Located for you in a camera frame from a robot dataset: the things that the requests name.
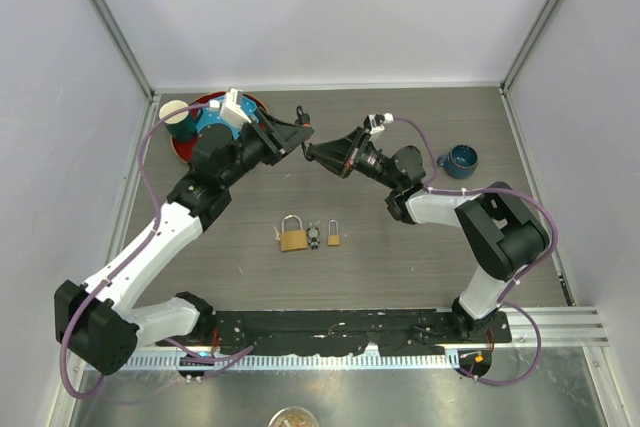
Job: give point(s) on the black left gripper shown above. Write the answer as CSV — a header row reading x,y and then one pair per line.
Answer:
x,y
282,137

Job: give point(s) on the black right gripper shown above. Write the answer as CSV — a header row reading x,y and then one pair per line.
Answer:
x,y
342,156

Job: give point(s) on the orange black padlock with keys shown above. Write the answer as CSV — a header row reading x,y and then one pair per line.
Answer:
x,y
303,119

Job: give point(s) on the small brass long-shackle padlock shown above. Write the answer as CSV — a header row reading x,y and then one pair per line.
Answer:
x,y
333,237

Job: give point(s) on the keys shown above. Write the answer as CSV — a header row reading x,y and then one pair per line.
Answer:
x,y
313,235

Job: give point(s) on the large brass padlock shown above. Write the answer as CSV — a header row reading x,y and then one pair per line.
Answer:
x,y
291,234

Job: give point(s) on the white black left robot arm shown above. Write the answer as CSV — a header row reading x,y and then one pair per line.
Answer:
x,y
195,203

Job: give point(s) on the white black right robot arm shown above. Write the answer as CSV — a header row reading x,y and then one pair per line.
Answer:
x,y
503,234

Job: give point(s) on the blue dotted plate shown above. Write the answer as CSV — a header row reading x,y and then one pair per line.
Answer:
x,y
206,117

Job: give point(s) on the red round tray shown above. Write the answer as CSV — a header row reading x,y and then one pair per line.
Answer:
x,y
184,150

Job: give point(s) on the dark green mug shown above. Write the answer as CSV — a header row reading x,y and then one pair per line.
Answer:
x,y
179,122

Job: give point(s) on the dark blue cup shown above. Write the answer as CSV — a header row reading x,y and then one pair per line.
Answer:
x,y
460,162

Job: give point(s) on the round metal object bottom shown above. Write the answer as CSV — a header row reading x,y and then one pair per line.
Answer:
x,y
293,417

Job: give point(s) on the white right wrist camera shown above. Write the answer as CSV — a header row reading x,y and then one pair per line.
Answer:
x,y
375,124

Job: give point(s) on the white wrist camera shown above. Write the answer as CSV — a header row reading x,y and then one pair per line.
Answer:
x,y
233,108
375,124

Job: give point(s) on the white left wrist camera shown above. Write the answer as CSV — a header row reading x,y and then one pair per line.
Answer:
x,y
233,108

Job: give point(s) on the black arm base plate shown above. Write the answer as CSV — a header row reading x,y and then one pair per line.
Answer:
x,y
339,333

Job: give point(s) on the slotted blue-white cable duct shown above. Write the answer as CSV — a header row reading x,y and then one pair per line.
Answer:
x,y
172,359

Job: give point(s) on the aluminium frame rail front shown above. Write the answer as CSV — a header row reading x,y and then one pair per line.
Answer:
x,y
565,327

